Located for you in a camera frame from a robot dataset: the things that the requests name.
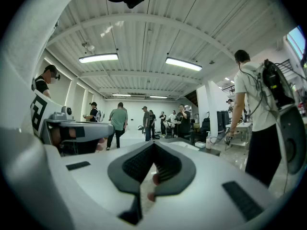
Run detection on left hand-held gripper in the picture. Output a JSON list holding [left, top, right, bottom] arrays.
[[30, 89, 115, 145]]

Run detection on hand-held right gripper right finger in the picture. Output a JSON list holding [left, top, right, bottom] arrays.
[[141, 139, 285, 230]]

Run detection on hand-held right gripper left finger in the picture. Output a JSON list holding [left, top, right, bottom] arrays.
[[44, 139, 155, 230]]

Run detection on person's left hand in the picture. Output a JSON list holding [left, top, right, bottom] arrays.
[[95, 137, 106, 151]]

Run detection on black sink counter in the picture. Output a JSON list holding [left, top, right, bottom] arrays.
[[159, 137, 222, 157]]

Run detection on black office chair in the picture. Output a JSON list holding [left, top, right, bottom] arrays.
[[200, 117, 211, 139]]

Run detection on black monitor screens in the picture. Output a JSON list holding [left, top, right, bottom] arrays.
[[216, 110, 230, 132]]

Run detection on white metal table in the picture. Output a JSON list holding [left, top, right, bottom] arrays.
[[224, 122, 253, 151]]

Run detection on person's white shirt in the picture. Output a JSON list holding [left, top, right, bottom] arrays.
[[0, 0, 83, 138]]

